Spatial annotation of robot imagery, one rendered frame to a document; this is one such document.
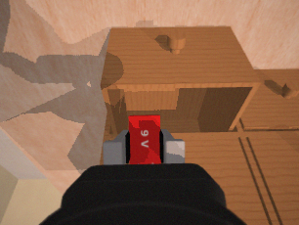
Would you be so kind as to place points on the red 9v battery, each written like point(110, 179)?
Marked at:
point(144, 139)

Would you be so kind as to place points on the brown wooden chest of drawers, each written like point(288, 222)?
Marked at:
point(237, 132)

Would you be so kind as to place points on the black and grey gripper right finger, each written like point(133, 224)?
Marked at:
point(171, 150)

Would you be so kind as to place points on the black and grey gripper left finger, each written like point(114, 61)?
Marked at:
point(117, 151)

